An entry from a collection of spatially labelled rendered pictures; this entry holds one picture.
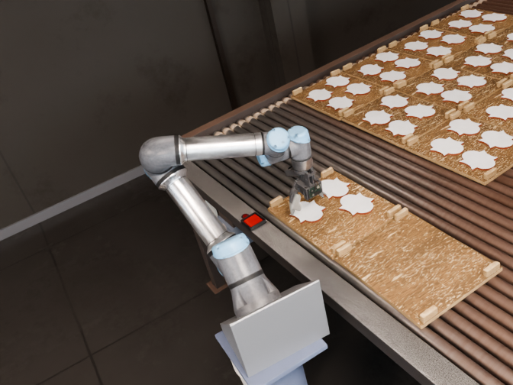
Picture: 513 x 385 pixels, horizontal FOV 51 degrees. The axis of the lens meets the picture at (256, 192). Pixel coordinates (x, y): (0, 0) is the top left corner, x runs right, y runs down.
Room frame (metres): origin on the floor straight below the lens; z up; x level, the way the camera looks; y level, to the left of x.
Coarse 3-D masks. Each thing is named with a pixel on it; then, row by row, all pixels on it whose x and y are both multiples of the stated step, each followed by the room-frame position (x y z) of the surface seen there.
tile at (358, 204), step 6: (342, 198) 1.69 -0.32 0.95; (348, 198) 1.68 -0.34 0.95; (354, 198) 1.67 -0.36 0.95; (360, 198) 1.66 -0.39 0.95; (366, 198) 1.65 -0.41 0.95; (342, 204) 1.65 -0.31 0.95; (348, 204) 1.64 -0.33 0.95; (354, 204) 1.63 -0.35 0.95; (360, 204) 1.62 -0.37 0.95; (366, 204) 1.61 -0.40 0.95; (372, 204) 1.61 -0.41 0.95; (342, 210) 1.63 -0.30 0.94; (348, 210) 1.61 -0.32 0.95; (354, 210) 1.60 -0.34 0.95; (360, 210) 1.59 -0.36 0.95; (366, 210) 1.58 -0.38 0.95; (372, 210) 1.58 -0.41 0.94
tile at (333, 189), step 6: (324, 180) 1.83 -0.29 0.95; (330, 180) 1.83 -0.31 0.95; (336, 180) 1.81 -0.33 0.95; (324, 186) 1.79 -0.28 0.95; (330, 186) 1.78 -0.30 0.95; (336, 186) 1.77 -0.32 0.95; (342, 186) 1.76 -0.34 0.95; (330, 192) 1.74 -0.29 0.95; (336, 192) 1.73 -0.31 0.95; (342, 192) 1.72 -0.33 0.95; (348, 192) 1.73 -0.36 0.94; (330, 198) 1.72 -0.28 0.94
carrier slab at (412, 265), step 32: (416, 224) 1.45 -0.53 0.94; (352, 256) 1.37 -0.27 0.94; (384, 256) 1.33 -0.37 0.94; (416, 256) 1.30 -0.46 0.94; (448, 256) 1.26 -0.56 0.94; (480, 256) 1.22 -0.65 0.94; (384, 288) 1.19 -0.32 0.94; (416, 288) 1.16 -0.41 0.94; (448, 288) 1.13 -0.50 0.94; (416, 320) 1.04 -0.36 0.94
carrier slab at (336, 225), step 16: (336, 176) 1.86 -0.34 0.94; (352, 192) 1.72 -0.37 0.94; (368, 192) 1.70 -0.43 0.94; (272, 208) 1.76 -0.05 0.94; (288, 208) 1.73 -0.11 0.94; (336, 208) 1.65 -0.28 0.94; (384, 208) 1.58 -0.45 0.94; (288, 224) 1.63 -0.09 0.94; (304, 224) 1.61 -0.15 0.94; (320, 224) 1.58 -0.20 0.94; (336, 224) 1.56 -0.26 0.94; (352, 224) 1.54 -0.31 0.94; (368, 224) 1.51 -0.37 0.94; (384, 224) 1.50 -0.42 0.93; (320, 240) 1.49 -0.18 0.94; (336, 240) 1.47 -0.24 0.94; (352, 240) 1.45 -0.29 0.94
